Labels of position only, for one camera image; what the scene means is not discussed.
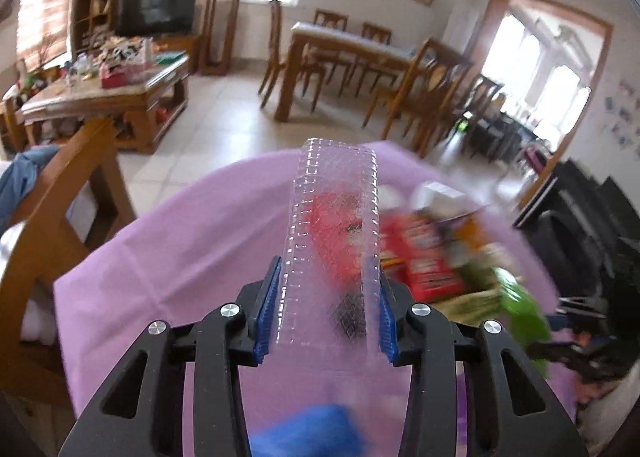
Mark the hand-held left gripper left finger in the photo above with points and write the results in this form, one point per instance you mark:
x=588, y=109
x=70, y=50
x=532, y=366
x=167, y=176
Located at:
x=265, y=317

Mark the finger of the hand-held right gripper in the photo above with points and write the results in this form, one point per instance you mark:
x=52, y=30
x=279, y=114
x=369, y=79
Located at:
x=575, y=309
x=555, y=352

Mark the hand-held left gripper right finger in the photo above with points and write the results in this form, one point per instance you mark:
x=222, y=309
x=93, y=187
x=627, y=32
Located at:
x=386, y=332

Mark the clear plastic tray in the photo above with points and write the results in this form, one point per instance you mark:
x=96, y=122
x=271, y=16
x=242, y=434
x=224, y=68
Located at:
x=325, y=177

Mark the green packet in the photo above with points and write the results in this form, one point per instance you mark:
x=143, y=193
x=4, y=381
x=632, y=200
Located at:
x=522, y=307

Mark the red snack packet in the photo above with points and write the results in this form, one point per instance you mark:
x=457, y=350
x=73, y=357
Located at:
x=425, y=257

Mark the purple tablecloth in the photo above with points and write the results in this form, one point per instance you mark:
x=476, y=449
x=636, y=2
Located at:
x=200, y=247

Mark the white box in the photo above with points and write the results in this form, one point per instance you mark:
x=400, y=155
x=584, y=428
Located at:
x=440, y=197

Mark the wooden armchair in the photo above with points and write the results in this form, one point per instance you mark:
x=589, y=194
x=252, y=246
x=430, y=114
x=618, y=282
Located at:
x=65, y=217

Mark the wooden dining chair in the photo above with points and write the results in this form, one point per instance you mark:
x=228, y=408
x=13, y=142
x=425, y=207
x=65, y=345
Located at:
x=277, y=37
x=330, y=19
x=425, y=82
x=376, y=33
x=482, y=97

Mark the wooden coffee table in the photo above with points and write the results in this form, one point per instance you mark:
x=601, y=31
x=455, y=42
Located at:
x=145, y=97

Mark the green tray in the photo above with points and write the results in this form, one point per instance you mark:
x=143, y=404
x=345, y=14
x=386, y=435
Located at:
x=170, y=57

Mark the blue jeans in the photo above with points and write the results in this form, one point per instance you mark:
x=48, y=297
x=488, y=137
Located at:
x=25, y=177

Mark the wooden television stand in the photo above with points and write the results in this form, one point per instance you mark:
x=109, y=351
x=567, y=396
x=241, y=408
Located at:
x=177, y=49

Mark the red tissue box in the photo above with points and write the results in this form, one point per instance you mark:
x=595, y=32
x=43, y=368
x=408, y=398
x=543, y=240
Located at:
x=117, y=77

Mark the wooden dining table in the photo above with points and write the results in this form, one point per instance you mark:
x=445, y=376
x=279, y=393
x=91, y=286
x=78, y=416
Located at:
x=350, y=44

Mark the tall wooden stand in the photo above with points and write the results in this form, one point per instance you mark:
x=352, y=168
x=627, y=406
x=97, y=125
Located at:
x=220, y=32

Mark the black television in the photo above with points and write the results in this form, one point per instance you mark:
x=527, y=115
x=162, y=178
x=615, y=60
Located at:
x=157, y=7

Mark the pink roller blind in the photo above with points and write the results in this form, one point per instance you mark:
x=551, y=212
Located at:
x=45, y=7

